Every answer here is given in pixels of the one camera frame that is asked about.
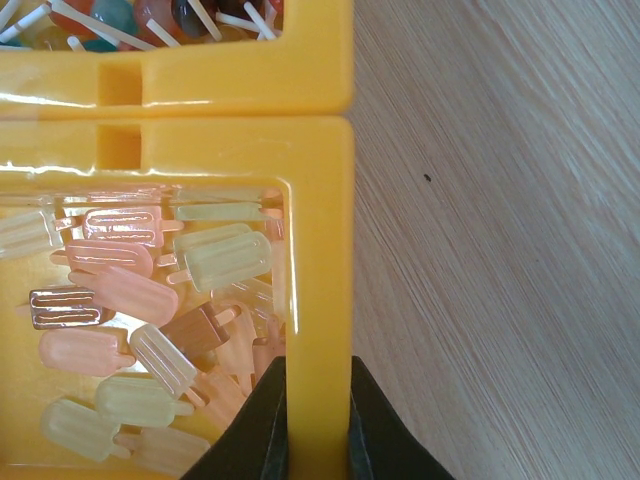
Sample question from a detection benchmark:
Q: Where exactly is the yellow bin with popsicle candies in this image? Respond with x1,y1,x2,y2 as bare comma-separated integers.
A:
1,116,355,479

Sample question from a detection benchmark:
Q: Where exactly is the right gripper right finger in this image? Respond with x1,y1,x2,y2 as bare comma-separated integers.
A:
348,356,453,480

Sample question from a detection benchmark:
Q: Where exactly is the yellow bin with lollipops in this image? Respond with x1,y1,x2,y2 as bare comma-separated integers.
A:
1,1,354,120

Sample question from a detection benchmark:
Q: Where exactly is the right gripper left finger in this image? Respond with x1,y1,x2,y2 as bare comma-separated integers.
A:
183,356,289,480

